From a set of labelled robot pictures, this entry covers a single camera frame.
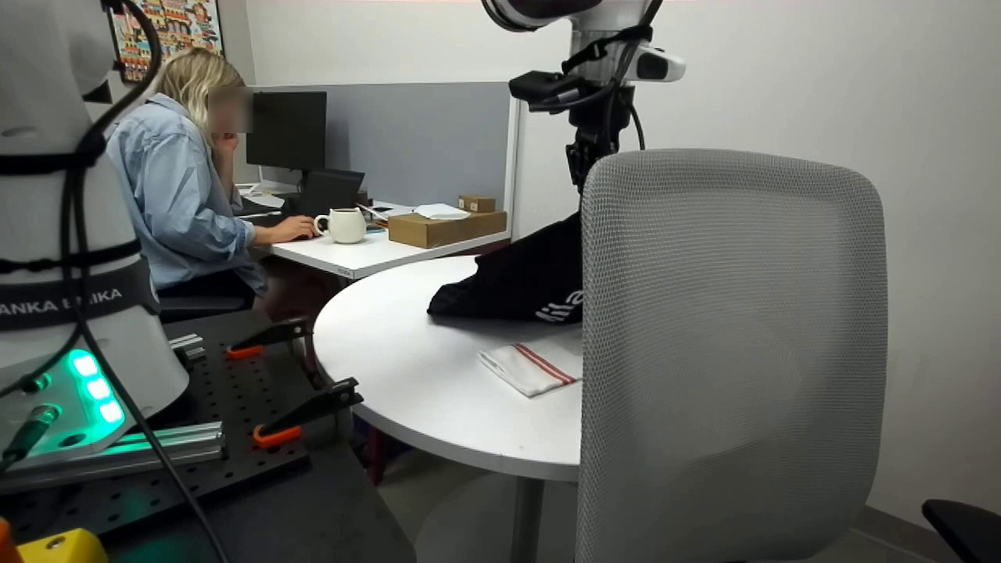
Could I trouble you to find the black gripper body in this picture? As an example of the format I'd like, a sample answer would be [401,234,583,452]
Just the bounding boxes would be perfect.
[566,89,632,187]

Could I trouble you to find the black t-shirt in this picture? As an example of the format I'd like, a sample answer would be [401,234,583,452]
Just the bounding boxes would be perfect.
[425,212,583,326]

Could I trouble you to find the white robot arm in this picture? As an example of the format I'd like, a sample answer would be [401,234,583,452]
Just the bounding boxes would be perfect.
[0,0,188,466]

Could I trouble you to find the grey chair backrest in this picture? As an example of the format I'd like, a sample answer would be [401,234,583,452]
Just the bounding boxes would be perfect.
[575,149,889,563]

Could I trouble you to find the seated person in blue shirt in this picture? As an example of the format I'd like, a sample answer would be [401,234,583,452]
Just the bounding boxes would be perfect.
[105,46,313,306]

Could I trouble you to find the black chair armrest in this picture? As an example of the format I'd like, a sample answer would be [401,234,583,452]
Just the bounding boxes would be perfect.
[923,500,1001,563]

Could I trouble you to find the grey partition panel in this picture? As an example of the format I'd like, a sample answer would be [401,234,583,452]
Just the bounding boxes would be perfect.
[266,80,516,207]

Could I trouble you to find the cardboard box on desk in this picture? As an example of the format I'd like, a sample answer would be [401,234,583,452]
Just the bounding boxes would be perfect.
[386,198,507,247]

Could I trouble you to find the white side desk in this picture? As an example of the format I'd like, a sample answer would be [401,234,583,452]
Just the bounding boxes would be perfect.
[271,233,507,277]

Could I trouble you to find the white mug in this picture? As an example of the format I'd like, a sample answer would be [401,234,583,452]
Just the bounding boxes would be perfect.
[313,207,367,245]

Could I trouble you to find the black computer monitor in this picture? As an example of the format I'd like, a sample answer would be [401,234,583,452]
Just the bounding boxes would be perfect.
[248,91,325,169]

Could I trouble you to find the left orange black clamp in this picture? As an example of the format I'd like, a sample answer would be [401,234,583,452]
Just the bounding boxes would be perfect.
[226,319,309,360]

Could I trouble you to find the orange black clamp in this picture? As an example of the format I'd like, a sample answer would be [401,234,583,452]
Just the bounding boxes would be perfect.
[249,378,362,452]
[226,319,309,360]

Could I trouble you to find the black perforated breadboard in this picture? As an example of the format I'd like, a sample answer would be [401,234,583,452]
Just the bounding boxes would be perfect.
[0,355,309,534]

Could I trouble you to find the right orange black clamp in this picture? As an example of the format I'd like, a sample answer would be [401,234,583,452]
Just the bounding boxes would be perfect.
[249,378,362,452]

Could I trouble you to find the yellow object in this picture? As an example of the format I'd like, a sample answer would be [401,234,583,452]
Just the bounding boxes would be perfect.
[17,529,108,563]

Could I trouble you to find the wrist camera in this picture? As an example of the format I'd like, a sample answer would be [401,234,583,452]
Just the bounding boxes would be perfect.
[509,73,613,112]

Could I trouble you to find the colourful wall poster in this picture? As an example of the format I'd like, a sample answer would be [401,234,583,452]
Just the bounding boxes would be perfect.
[108,0,226,84]

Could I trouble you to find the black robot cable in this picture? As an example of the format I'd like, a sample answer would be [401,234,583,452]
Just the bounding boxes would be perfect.
[56,0,234,563]

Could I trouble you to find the left aluminium rail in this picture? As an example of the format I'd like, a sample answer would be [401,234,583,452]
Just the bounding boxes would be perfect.
[0,421,226,493]

